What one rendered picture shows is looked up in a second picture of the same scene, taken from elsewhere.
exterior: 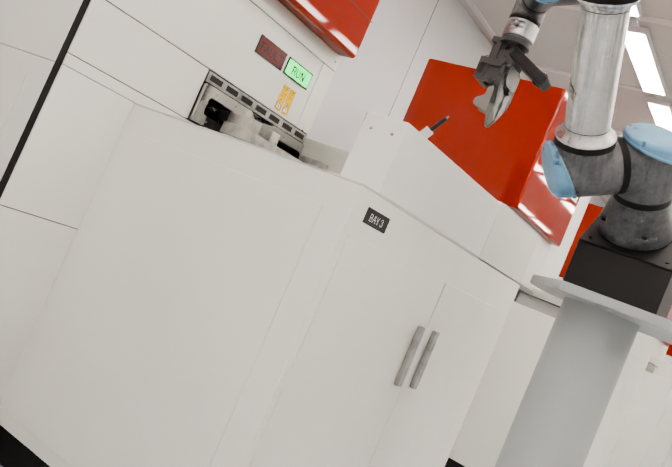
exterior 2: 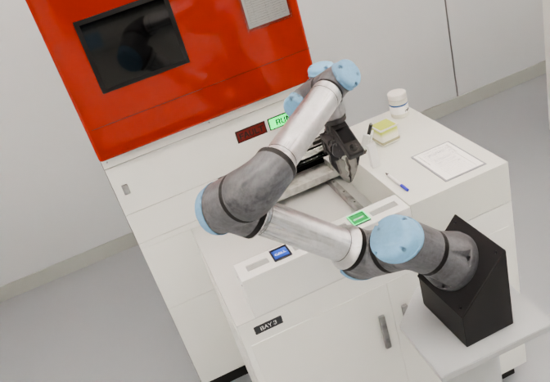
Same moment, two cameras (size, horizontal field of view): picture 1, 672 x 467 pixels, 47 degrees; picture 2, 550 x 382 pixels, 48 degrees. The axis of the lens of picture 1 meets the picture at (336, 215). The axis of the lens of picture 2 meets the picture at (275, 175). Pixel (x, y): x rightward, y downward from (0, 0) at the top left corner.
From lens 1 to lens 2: 1.86 m
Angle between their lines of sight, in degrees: 53
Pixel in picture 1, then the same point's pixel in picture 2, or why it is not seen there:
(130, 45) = (164, 214)
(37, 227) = (194, 303)
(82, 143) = (182, 263)
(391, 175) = (256, 305)
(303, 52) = (276, 106)
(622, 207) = not seen: hidden behind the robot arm
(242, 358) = not seen: outside the picture
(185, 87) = not seen: hidden behind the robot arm
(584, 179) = (361, 276)
